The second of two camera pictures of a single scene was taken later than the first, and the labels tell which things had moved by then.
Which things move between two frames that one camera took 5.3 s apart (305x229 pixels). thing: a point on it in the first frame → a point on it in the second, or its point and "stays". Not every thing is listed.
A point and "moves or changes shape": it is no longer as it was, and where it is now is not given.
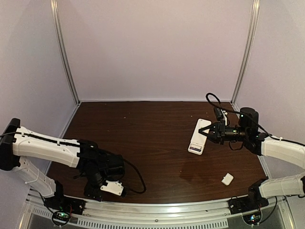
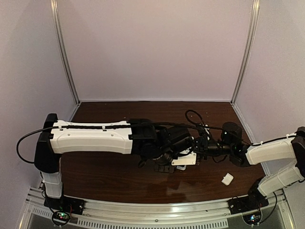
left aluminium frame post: x=55 y=11 stays
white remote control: x=197 y=144 moves or changes shape
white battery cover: x=227 y=179 stays
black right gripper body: x=219 y=132 → x=203 y=145
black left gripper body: x=93 y=189 → x=163 y=167
